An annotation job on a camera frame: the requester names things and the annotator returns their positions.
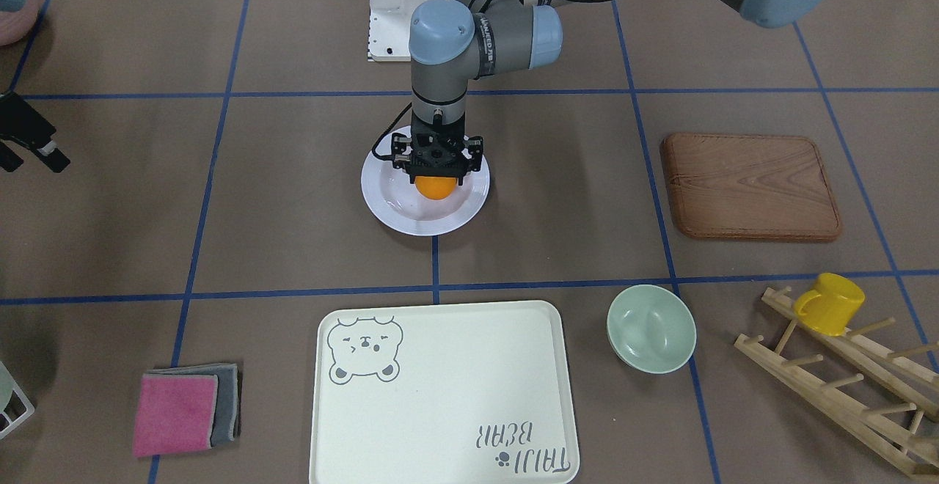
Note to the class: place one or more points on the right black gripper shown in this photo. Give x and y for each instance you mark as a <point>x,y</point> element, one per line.
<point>28,134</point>

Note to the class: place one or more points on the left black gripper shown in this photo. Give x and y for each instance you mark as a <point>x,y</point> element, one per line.
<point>401,154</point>

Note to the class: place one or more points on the orange fruit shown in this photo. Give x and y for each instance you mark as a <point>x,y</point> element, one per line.
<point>435,188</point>

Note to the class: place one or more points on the white round plate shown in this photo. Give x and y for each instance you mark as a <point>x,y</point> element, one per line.
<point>397,203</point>

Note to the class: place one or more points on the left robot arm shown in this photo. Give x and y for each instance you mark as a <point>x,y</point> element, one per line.
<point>451,42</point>

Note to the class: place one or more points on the cream bear tray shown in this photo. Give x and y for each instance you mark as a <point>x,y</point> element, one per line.
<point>462,393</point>

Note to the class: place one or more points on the pink bowl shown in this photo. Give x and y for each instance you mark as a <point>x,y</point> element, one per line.
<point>16,25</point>

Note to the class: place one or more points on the pink cloth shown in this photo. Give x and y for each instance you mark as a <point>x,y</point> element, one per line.
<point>175,414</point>

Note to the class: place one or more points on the light green bowl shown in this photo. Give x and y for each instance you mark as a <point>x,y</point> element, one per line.
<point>651,329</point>

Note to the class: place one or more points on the grey cloth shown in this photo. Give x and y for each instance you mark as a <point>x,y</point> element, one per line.
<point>226,412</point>

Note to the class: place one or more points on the wooden cutting board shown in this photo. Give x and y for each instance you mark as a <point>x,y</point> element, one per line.
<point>755,187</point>

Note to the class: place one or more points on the yellow mug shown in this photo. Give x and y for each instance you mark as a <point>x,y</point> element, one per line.
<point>830,304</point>

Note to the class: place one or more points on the wooden dish rack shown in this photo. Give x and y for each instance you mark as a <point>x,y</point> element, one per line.
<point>883,405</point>

